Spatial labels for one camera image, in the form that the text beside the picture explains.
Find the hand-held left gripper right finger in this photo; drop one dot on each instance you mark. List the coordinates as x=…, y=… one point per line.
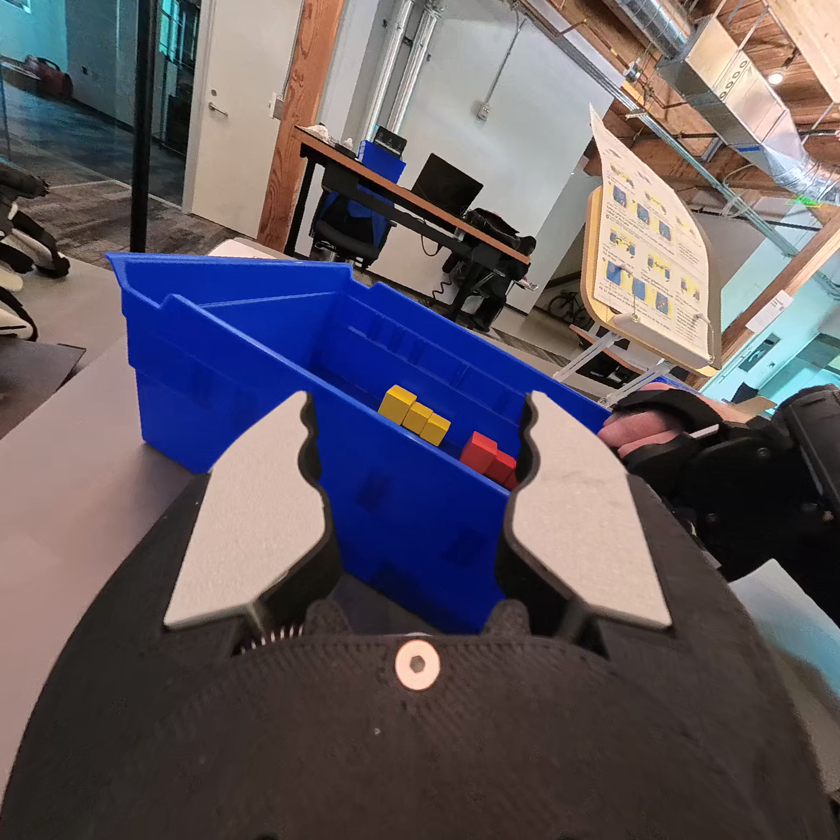
x=584, y=525

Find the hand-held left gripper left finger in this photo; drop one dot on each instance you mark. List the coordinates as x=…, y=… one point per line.
x=249, y=518

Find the red wooden cube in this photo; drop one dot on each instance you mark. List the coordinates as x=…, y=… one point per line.
x=478, y=451
x=512, y=481
x=502, y=467

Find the blue plastic storage bin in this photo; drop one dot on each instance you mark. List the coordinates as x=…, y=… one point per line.
x=673, y=380
x=407, y=518
x=380, y=164

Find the yellow wooden cube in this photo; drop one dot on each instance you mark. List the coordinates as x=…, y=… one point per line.
x=418, y=417
x=397, y=401
x=436, y=430

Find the person's right hand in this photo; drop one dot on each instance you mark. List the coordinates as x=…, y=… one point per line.
x=636, y=433

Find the bicycle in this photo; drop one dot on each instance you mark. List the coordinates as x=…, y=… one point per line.
x=569, y=305

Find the printed instruction sheet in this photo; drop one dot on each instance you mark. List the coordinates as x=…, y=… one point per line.
x=649, y=249

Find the rounded document stand board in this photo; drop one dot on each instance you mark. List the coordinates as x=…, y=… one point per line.
x=594, y=262

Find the black backpack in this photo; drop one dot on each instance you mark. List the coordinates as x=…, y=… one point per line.
x=499, y=233

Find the black office chair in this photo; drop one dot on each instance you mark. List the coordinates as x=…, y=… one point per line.
x=351, y=229

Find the black and white chair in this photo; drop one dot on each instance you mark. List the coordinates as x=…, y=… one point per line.
x=26, y=249

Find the wooden top desk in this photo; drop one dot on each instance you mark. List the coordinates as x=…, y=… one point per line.
x=394, y=190

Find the white door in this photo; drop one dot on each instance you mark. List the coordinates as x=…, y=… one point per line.
x=243, y=118

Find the black pole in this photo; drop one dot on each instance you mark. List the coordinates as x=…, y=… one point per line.
x=145, y=131

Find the black electronic box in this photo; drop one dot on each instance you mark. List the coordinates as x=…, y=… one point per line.
x=390, y=139

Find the red sofa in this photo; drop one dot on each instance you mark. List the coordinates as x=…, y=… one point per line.
x=49, y=75

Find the rectangular metal duct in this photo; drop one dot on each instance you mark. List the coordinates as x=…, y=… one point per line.
x=741, y=98

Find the wooden post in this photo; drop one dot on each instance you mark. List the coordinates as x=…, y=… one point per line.
x=295, y=131

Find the round spiral metal duct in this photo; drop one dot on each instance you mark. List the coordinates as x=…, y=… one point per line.
x=649, y=26

